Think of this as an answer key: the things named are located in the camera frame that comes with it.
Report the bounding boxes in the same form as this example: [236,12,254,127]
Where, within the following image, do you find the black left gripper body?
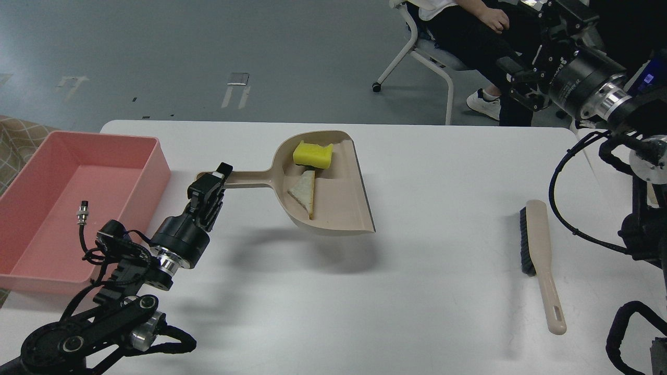
[150,202,223,270]

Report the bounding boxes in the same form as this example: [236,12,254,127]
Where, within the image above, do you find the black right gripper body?
[532,40,628,121]

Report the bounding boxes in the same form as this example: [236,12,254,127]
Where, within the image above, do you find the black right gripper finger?
[540,1,605,51]
[496,56,552,112]

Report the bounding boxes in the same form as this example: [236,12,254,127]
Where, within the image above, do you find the toast bread slice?
[288,169,315,219]

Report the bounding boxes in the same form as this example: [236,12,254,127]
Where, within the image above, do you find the yellow sponge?
[292,140,334,169]

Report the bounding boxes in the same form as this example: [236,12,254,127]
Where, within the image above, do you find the beige plastic dustpan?
[225,130,376,235]

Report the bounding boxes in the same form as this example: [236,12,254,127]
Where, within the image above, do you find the beige hand brush black bristles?
[519,199,567,335]

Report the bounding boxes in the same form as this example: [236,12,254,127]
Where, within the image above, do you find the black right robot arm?
[497,1,665,271]

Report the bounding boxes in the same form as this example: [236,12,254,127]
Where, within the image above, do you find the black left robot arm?
[2,163,233,374]

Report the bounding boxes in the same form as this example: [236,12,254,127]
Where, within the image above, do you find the pink plastic bin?
[1,131,170,296]

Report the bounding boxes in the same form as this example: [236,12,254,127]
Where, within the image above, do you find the seated person black trousers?
[409,1,541,127]

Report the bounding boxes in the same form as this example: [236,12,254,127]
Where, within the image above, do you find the white office chair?
[372,1,471,126]

